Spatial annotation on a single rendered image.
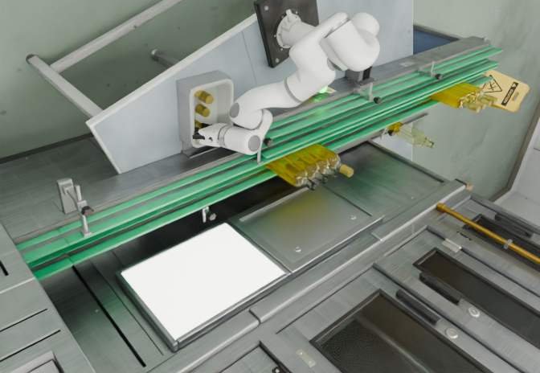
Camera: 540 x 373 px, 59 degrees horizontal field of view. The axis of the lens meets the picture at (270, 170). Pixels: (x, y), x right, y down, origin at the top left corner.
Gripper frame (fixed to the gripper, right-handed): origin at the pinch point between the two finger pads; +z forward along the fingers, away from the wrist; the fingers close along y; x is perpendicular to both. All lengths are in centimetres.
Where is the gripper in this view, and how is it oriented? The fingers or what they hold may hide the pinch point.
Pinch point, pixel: (200, 129)
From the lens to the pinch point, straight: 167.8
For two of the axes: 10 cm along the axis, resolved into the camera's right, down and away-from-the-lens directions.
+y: 7.3, -3.3, 6.0
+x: -1.1, -9.2, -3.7
